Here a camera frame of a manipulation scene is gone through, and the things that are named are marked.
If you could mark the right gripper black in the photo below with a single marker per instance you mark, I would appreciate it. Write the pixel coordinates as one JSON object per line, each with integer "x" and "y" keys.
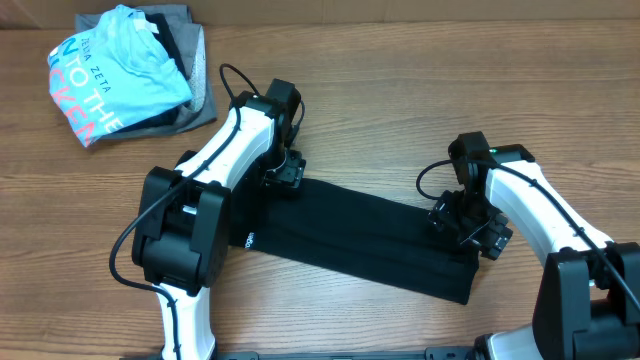
{"x": 492, "y": 240}

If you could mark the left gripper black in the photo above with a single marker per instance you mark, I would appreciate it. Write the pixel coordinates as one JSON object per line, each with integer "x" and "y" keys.
{"x": 291, "y": 171}

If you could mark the black t-shirt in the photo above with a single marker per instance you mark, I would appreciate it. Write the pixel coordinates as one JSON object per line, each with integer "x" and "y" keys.
{"x": 356, "y": 234}

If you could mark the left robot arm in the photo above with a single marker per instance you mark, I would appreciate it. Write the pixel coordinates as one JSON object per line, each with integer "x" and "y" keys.
{"x": 188, "y": 212}

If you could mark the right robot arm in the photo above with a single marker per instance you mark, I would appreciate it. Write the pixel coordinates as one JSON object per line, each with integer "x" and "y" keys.
{"x": 587, "y": 305}

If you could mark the folded black garment in stack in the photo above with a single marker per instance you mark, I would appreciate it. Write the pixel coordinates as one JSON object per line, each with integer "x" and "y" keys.
{"x": 156, "y": 125}

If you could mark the folded grey garment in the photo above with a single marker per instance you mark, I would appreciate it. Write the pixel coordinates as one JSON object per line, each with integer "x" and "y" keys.
{"x": 190, "y": 40}

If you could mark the light blue printed t-shirt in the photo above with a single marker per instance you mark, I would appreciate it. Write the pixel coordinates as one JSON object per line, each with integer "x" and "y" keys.
{"x": 114, "y": 75}

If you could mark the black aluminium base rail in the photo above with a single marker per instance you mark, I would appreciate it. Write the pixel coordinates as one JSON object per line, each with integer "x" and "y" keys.
{"x": 340, "y": 355}

